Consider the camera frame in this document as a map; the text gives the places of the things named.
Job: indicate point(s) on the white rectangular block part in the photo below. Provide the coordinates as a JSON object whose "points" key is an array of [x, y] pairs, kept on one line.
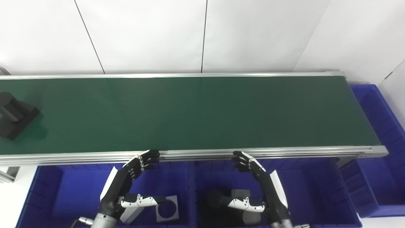
{"points": [[130, 215]]}

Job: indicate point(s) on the white square plate with hole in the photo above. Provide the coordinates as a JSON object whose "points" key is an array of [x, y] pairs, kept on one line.
{"points": [[159, 216]]}

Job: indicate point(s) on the black block with cylinder part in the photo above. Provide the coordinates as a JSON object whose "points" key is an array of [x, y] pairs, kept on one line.
{"points": [[17, 117], [218, 198]]}

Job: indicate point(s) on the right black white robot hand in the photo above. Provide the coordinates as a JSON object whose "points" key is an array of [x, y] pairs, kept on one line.
{"points": [[273, 193]]}

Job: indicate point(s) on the grey cylinder part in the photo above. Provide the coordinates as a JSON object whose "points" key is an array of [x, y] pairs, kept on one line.
{"points": [[251, 218]]}

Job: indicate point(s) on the blue plastic bin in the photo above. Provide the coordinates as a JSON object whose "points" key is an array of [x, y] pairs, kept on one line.
{"points": [[313, 193], [379, 171], [76, 190]]}

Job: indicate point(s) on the green conveyor belt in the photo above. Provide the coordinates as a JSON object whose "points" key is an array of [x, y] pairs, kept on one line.
{"points": [[202, 155], [196, 114]]}

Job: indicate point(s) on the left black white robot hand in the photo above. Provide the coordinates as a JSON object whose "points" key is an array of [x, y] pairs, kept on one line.
{"points": [[117, 186]]}

